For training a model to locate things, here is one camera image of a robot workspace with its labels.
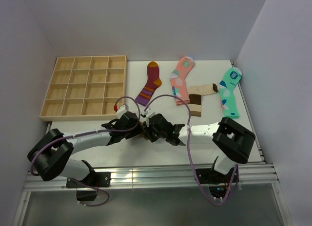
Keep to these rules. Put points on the tan brown ribbed sock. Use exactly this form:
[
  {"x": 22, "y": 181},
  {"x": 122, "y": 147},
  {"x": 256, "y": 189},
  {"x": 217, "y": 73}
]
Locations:
[{"x": 144, "y": 130}]

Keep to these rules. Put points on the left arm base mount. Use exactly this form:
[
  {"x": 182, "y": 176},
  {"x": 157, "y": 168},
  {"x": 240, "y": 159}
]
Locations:
[{"x": 88, "y": 188}]

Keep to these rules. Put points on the maroon purple striped sock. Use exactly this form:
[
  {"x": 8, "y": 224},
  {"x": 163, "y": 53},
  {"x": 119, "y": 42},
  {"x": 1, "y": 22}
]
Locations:
[{"x": 153, "y": 83}]

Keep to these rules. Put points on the mint green patterned sock pair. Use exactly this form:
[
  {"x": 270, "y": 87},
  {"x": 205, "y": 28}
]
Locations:
[{"x": 226, "y": 91}]

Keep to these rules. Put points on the cream brown striped sock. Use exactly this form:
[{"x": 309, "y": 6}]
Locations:
[{"x": 195, "y": 96}]

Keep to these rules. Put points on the aluminium rail frame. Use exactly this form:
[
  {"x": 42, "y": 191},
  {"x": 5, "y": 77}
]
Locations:
[{"x": 166, "y": 176}]

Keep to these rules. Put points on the pink patterned sock pair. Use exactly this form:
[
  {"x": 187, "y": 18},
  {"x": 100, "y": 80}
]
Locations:
[{"x": 178, "y": 78}]

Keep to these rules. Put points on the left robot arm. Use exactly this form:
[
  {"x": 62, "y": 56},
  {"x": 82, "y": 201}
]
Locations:
[{"x": 50, "y": 157}]

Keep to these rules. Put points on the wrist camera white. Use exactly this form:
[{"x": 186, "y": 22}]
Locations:
[
  {"x": 120, "y": 111},
  {"x": 148, "y": 113}
]

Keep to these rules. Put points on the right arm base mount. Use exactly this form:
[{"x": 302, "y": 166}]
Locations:
[{"x": 209, "y": 176}]

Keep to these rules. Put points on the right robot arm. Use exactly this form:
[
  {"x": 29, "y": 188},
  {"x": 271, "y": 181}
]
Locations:
[{"x": 234, "y": 140}]

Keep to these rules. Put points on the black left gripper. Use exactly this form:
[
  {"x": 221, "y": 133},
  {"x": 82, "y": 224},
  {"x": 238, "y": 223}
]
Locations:
[{"x": 136, "y": 130}]

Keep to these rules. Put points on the wooden compartment tray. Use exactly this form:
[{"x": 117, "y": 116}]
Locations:
[{"x": 85, "y": 88}]

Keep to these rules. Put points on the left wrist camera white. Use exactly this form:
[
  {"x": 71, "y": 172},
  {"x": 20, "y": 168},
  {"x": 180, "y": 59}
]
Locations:
[{"x": 120, "y": 111}]

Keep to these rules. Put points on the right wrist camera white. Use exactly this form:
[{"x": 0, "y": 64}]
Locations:
[{"x": 148, "y": 113}]

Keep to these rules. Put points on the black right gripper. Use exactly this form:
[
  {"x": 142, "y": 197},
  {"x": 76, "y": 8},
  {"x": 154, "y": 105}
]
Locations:
[{"x": 152, "y": 138}]

